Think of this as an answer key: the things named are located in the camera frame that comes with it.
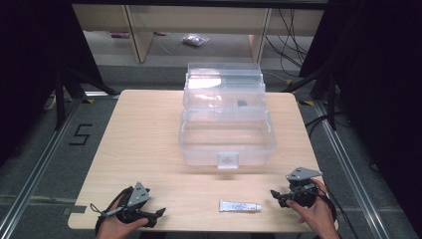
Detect person's left hand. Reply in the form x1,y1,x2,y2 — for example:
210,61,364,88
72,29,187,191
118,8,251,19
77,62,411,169
96,204,150,239

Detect black metal stand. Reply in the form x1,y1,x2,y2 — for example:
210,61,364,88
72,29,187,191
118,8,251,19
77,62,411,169
49,63,120,131
282,63,346,131

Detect clear plastic bag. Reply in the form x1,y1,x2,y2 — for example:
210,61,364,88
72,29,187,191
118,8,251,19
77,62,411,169
180,33,211,48

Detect black cable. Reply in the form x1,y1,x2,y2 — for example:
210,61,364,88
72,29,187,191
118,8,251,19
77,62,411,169
316,183,361,239

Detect beige wooden shelf unit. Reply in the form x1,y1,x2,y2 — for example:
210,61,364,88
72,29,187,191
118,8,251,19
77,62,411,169
72,3,325,65

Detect black wrist strap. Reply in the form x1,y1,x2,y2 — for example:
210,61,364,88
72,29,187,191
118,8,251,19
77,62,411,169
90,186,134,235

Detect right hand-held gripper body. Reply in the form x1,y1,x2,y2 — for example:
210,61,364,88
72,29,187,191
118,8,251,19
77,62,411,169
285,166,323,209

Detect bundle of black cables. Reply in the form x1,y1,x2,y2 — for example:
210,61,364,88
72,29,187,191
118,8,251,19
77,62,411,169
264,8,315,69

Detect clear plastic storage box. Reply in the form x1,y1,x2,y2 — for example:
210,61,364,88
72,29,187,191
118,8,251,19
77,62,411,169
177,62,279,170

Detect person's right hand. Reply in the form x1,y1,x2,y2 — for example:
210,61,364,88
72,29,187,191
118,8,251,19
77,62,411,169
285,178,341,239

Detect white tube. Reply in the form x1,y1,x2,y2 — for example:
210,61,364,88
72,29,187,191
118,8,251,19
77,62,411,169
218,198,263,213

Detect metal floor rail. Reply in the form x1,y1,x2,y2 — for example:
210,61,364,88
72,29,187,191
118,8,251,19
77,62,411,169
313,99,394,239
0,96,84,239

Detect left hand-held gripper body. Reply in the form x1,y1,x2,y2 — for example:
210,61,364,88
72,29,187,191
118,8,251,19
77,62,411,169
115,180,157,230

